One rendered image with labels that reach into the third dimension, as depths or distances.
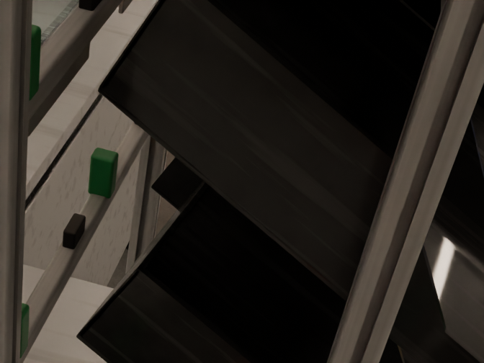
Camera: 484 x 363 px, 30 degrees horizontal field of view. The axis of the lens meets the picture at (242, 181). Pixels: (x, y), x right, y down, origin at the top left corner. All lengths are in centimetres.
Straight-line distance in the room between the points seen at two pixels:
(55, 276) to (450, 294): 23
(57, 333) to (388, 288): 79
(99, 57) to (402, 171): 137
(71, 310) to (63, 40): 75
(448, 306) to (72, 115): 111
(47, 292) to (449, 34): 30
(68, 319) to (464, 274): 73
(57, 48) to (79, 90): 115
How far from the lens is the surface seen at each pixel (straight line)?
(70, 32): 45
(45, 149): 143
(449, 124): 33
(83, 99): 156
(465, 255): 51
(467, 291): 49
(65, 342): 113
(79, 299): 118
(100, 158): 59
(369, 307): 39
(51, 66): 42
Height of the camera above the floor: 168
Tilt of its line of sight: 35 degrees down
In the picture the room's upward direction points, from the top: 12 degrees clockwise
